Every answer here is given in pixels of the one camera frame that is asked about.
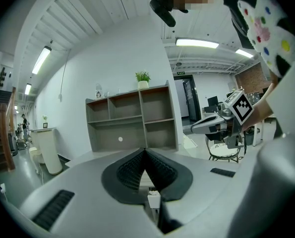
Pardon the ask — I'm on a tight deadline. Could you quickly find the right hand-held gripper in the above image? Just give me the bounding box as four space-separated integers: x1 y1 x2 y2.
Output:
190 90 255 149

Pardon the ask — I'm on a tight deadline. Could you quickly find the black head-worn camera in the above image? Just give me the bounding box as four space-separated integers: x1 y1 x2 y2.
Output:
145 0 189 28

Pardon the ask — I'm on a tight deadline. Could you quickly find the dark open door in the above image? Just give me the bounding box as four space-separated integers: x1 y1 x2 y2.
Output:
182 79 202 123

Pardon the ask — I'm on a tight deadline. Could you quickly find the round metal chair white cushion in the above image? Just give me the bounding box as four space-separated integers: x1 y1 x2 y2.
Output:
205 135 245 164

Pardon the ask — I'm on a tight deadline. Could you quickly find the green plant in white pot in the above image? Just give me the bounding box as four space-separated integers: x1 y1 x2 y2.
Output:
135 70 152 90

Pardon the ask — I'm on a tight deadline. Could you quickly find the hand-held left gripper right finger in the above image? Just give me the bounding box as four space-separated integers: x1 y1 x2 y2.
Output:
144 147 240 238

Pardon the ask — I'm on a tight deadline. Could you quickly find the white background table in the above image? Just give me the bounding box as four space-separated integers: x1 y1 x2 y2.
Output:
252 118 275 147

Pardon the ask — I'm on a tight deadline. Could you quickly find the small white printed bag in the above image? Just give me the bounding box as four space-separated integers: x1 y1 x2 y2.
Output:
95 83 104 100

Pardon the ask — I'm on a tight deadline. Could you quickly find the white rounded counter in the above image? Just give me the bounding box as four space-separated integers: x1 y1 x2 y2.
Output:
29 127 64 176

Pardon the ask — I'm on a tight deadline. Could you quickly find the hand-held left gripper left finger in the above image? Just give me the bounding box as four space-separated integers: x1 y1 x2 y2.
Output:
18 147 168 238

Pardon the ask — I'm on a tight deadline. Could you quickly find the black computer monitor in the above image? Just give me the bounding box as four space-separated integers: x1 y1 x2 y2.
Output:
207 96 219 108

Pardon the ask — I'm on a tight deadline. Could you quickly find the grey wall cable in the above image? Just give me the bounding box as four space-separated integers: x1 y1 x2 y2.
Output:
59 50 71 102

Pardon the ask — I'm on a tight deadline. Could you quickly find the person's right forearm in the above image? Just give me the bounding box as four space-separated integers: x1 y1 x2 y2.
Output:
241 82 275 133

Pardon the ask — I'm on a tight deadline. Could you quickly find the white waste bin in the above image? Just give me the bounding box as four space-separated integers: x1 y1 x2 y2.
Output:
28 146 45 175

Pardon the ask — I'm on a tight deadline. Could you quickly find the grey wooden shelf unit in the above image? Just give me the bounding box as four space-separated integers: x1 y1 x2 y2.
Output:
85 80 179 153

